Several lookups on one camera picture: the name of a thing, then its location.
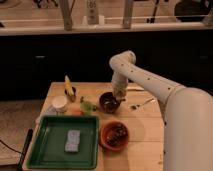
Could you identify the green leafy vegetable toy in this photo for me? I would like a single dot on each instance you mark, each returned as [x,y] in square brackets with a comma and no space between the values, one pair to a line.
[86,107]

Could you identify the yellow banana toy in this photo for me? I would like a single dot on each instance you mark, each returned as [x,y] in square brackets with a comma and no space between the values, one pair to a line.
[68,86]

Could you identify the dark purple bowl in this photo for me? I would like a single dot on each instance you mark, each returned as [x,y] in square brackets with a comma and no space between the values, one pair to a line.
[108,103]

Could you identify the green plastic tray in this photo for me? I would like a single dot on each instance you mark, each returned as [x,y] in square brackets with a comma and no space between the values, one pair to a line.
[48,149]

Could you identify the white knife on table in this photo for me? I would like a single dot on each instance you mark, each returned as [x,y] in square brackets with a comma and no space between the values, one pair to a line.
[135,89]

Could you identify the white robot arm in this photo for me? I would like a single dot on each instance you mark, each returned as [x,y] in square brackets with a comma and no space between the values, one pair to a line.
[188,117]

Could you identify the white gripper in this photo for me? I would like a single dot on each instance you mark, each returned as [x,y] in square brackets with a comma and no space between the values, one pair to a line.
[119,85]

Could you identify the white cup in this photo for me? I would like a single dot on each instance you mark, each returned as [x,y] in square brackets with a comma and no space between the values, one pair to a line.
[60,103]

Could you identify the orange carrot toy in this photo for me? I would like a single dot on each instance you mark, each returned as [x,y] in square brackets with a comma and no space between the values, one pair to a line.
[76,112]

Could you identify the clear plastic wrap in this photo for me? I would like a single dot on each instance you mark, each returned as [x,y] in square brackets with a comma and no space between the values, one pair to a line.
[49,111]

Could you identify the small dark cup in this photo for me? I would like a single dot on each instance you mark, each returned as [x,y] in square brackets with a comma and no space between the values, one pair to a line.
[71,98]

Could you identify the orange terracotta bowl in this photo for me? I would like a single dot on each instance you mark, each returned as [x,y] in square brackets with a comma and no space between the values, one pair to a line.
[114,136]

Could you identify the blue grey sponge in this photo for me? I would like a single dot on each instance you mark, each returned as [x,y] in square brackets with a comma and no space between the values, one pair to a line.
[73,141]

